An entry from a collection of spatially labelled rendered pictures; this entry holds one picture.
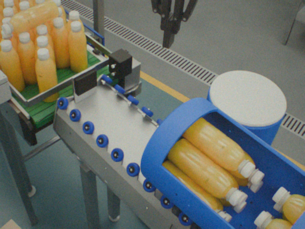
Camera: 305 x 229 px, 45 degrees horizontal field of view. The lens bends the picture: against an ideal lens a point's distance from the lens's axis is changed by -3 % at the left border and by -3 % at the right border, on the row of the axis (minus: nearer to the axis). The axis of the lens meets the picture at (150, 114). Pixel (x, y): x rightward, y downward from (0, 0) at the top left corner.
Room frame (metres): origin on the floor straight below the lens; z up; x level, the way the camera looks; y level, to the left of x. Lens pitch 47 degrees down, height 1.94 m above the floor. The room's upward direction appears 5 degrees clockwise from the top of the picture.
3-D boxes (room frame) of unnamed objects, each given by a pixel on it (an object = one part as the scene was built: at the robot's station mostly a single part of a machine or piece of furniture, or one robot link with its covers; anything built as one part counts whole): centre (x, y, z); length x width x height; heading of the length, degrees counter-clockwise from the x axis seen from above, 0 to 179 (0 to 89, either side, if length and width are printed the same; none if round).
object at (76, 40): (1.21, 0.31, 1.00); 0.07 x 0.07 x 0.20
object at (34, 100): (1.06, 0.30, 0.96); 0.40 x 0.01 x 0.03; 138
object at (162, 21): (0.67, 0.00, 1.52); 0.03 x 0.01 x 0.05; 70
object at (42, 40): (1.10, 0.42, 1.11); 0.04 x 0.04 x 0.02
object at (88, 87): (1.01, 0.24, 0.99); 0.10 x 0.02 x 0.12; 138
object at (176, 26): (0.65, -0.04, 1.52); 0.03 x 0.01 x 0.05; 70
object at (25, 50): (1.11, 0.49, 1.00); 0.07 x 0.07 x 0.20
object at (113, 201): (1.01, 0.15, 0.31); 0.06 x 0.06 x 0.63; 48
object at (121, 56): (1.18, 0.14, 0.95); 0.10 x 0.07 x 0.10; 138
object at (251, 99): (0.99, -0.34, 1.03); 0.28 x 0.28 x 0.01
